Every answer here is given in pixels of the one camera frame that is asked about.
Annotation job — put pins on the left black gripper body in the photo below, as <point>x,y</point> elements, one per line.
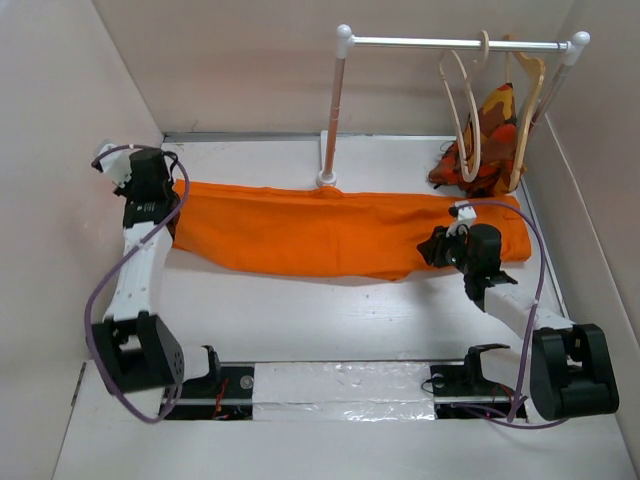
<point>127,191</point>

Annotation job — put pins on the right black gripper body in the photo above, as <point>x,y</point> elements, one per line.
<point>447,251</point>

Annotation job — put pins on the orange trousers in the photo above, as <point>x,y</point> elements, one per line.
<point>308,233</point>

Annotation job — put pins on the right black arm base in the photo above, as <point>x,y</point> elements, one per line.
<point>462,391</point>

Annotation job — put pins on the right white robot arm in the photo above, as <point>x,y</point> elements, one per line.
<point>565,367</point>

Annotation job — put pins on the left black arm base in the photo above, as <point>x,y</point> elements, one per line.
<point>214,390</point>

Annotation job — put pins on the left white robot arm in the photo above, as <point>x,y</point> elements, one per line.
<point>137,349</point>

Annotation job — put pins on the tan wooden hanger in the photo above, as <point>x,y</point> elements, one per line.
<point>535,70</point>

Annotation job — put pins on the camouflage orange garment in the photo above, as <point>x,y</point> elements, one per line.
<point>494,162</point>

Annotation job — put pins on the white clothes rack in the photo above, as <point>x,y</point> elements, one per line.
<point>559,58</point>

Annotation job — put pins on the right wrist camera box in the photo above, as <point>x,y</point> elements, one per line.
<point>464,216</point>

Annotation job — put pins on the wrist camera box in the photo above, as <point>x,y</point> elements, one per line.
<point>113,161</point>
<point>464,216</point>

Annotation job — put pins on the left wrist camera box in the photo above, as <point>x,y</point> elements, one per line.
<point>113,161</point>

